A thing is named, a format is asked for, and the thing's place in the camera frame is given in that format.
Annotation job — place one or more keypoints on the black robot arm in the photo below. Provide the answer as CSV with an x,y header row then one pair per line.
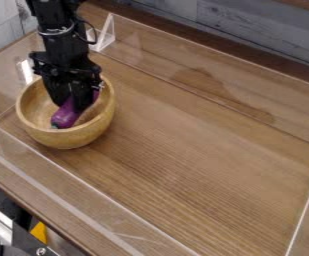
x,y
57,15

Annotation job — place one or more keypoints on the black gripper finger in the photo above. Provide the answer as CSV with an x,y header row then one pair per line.
x,y
84,94
57,87

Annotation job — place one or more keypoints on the clear acrylic table barrier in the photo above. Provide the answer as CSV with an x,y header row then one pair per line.
x,y
200,173

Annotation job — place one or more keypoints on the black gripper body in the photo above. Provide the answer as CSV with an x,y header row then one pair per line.
x,y
64,64

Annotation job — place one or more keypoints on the purple toy eggplant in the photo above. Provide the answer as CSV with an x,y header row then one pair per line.
x,y
67,115

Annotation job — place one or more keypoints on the brown wooden bowl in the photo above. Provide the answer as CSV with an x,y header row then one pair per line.
x,y
36,108

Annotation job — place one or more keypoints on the clear acrylic corner bracket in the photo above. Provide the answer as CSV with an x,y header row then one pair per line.
x,y
103,37

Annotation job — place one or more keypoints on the yellow label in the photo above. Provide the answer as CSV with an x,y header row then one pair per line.
x,y
40,232

